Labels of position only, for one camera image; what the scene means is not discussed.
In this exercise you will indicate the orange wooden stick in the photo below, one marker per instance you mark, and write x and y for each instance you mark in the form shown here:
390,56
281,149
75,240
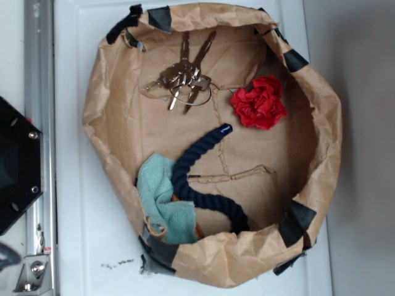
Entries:
198,230

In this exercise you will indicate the red crumpled paper flower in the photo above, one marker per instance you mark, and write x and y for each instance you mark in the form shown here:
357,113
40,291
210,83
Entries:
261,107

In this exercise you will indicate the aluminium frame rail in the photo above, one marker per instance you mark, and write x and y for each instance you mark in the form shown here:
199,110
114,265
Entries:
39,107

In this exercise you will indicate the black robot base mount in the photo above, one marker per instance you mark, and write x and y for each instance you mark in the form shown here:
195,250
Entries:
21,180

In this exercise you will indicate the silver corner bracket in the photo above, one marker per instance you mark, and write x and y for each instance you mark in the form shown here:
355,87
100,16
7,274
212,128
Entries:
35,276

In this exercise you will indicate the silver key bunch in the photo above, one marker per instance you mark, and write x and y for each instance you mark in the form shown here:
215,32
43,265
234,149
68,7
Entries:
185,73

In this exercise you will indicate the brown paper bag bin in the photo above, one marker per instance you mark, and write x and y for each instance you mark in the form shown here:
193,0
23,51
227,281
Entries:
284,178

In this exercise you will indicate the light teal cloth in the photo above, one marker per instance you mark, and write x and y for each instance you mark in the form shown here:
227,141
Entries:
175,222

